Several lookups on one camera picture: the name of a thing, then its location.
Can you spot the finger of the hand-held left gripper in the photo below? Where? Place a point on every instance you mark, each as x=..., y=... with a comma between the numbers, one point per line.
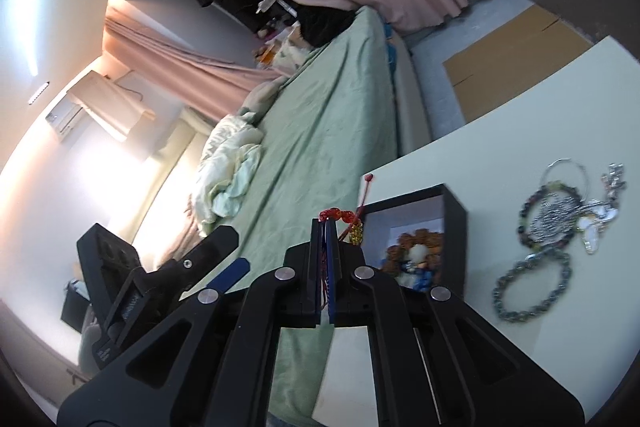
x=231, y=273
x=210, y=247

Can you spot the beige bed base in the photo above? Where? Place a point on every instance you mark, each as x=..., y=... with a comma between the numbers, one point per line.
x=412, y=102

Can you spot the beige padded headboard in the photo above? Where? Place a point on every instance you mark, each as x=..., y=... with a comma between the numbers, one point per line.
x=165, y=187

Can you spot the white drying rack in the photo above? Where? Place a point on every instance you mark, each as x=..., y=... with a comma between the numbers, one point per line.
x=275, y=2

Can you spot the white air conditioner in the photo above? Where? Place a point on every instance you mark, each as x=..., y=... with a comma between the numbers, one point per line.
x=65, y=119

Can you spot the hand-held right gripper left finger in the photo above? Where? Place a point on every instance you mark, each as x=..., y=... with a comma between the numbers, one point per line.
x=315, y=287

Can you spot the bed with green sheet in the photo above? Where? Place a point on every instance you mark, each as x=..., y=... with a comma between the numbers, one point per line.
x=325, y=117

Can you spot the pink window curtain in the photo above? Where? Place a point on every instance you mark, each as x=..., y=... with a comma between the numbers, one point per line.
x=165, y=52

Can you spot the silver charm pendant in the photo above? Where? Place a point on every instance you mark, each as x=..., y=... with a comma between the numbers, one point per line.
x=612, y=179

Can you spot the grey pillow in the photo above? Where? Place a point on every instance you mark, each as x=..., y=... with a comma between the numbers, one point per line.
x=265, y=94

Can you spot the black cloth bundle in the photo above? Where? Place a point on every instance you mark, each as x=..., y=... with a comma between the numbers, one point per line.
x=325, y=24

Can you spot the cream crumpled quilt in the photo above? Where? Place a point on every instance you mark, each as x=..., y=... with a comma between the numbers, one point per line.
x=225, y=167

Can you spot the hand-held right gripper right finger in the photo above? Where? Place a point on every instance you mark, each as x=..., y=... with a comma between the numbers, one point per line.
x=332, y=297

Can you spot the pink folded blanket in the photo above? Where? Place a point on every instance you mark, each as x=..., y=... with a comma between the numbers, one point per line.
x=187, y=227

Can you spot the clutter of toys and boxes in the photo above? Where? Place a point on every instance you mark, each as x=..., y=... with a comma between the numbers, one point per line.
x=277, y=47

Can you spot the hanging beige cloth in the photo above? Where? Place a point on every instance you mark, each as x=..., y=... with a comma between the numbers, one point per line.
x=110, y=104

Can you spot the flat brown cardboard sheet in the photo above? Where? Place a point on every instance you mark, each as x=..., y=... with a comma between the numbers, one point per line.
x=510, y=67

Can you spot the black jewelry box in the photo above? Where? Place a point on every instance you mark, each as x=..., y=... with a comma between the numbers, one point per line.
x=452, y=247

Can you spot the thin silver hoop bangle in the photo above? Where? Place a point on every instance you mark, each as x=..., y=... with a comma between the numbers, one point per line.
x=564, y=161

